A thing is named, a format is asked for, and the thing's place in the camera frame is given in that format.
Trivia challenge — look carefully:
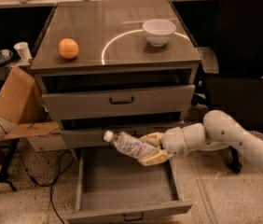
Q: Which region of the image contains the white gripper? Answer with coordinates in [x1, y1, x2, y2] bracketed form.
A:
[139, 127, 188, 166]

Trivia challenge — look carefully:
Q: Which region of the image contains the clear plastic water bottle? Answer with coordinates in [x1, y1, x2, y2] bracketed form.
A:
[104, 131, 158, 160]

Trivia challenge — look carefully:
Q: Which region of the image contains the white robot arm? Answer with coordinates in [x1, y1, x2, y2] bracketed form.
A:
[139, 110, 263, 174]

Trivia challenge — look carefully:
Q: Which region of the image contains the bottom grey drawer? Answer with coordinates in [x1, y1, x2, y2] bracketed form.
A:
[67, 147, 192, 224]

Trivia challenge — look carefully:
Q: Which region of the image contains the grey drawer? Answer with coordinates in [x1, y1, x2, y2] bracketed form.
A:
[67, 147, 192, 224]
[42, 73, 194, 120]
[62, 112, 184, 148]

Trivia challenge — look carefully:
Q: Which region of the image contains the middle grey drawer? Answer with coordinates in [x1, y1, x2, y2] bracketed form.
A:
[62, 112, 184, 148]

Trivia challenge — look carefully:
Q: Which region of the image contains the grey three-drawer cabinet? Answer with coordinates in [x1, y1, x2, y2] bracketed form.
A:
[30, 0, 202, 158]

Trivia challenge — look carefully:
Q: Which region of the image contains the top grey drawer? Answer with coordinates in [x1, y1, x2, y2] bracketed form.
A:
[42, 73, 194, 120]

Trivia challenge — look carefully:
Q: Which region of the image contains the black office chair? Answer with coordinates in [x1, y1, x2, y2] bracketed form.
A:
[190, 0, 263, 175]

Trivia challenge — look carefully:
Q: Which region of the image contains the white ceramic bowl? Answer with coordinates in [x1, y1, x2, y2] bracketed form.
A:
[143, 19, 176, 47]

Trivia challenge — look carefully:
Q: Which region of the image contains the orange fruit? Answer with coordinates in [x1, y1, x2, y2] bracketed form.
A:
[59, 38, 79, 59]

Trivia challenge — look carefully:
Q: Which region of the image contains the brown cardboard box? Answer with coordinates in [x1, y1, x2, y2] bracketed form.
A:
[0, 66, 66, 151]

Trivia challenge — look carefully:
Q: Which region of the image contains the black metal stand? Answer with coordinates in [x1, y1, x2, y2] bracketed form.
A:
[0, 139, 19, 191]

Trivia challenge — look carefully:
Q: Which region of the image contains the white paper cup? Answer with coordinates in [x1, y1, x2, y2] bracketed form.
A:
[14, 42, 32, 61]

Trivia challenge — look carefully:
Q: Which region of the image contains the dark blue plate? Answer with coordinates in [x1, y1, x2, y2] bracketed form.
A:
[0, 49, 13, 67]

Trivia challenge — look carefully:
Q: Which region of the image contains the black floor cable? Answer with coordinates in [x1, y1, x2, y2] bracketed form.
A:
[0, 97, 76, 224]

